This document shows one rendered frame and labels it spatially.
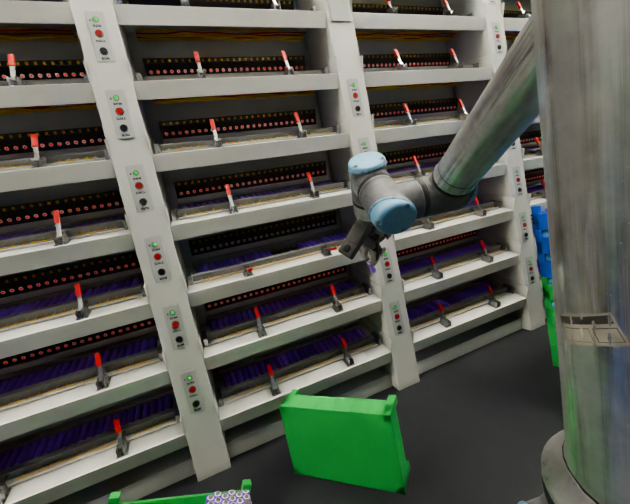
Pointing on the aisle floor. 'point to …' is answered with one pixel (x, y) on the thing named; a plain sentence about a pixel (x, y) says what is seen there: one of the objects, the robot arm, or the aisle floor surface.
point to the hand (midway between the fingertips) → (369, 262)
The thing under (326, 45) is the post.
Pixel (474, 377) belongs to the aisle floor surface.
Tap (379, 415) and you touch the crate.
